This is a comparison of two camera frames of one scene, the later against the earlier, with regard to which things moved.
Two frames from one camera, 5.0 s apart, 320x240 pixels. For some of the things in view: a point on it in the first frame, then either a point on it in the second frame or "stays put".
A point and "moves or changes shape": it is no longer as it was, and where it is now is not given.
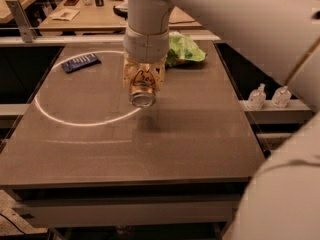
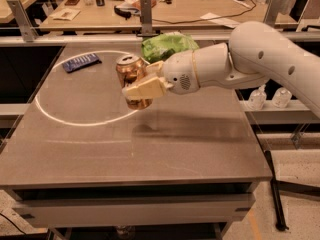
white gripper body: x=145 y=45 → x=178 y=71
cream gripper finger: x=130 y=66 → x=150 y=88
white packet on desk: x=64 y=14 stays put
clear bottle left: x=257 y=97 stays put
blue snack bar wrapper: x=81 y=62 stays put
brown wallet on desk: x=71 y=1 stays put
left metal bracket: x=22 y=21 stays put
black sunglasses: x=121 y=13 stays put
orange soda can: x=143 y=86 moves or changes shape
